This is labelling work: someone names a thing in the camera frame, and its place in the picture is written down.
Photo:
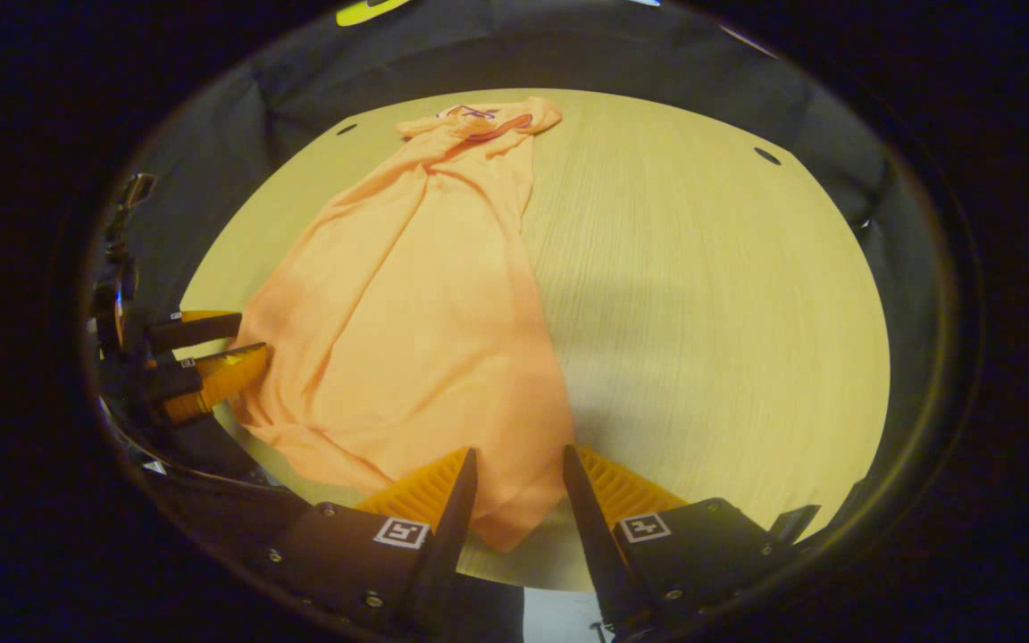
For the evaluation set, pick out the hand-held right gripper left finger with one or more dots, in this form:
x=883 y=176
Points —
x=456 y=527

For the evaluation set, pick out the black backdrop cloth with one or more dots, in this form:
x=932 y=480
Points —
x=300 y=80

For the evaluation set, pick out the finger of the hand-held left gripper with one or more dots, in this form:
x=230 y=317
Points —
x=193 y=332
x=220 y=375

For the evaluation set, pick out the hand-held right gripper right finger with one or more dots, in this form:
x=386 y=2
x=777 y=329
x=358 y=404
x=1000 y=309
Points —
x=590 y=527

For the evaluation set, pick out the orange T-shirt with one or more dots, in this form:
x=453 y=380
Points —
x=407 y=339

